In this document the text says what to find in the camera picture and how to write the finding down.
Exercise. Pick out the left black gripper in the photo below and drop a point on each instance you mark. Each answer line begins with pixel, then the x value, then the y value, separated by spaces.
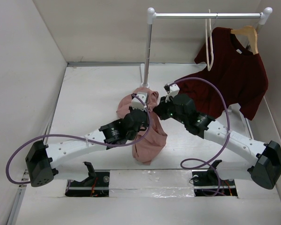
pixel 145 123

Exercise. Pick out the metal clothes rack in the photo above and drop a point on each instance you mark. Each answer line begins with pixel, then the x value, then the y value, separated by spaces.
pixel 188 32

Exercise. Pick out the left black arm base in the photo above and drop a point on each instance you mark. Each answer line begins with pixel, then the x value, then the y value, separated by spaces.
pixel 96 184

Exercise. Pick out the cream plastic hanger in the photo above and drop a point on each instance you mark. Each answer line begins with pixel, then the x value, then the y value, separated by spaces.
pixel 209 44

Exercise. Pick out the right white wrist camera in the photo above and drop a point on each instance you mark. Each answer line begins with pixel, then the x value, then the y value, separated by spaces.
pixel 172 89

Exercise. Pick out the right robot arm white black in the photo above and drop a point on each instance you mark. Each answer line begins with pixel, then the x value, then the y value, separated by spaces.
pixel 263 160

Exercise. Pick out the wooden hanger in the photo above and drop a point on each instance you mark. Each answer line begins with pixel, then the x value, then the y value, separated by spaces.
pixel 252 36

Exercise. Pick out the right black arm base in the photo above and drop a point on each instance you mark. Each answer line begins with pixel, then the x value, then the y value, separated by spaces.
pixel 205 184

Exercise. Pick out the pink t shirt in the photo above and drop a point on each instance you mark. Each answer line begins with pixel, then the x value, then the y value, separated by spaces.
pixel 149 147

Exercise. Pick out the dark red t shirt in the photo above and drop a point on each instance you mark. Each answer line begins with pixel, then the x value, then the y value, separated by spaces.
pixel 237 77

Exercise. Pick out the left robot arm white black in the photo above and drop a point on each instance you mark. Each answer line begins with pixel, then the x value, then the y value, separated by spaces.
pixel 45 162

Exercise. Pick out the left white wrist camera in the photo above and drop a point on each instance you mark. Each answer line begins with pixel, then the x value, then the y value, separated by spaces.
pixel 139 101

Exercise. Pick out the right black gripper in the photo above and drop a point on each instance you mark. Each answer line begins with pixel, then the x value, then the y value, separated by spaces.
pixel 160 108

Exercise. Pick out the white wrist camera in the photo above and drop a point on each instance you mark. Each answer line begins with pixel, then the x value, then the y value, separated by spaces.
pixel 139 101
pixel 172 89

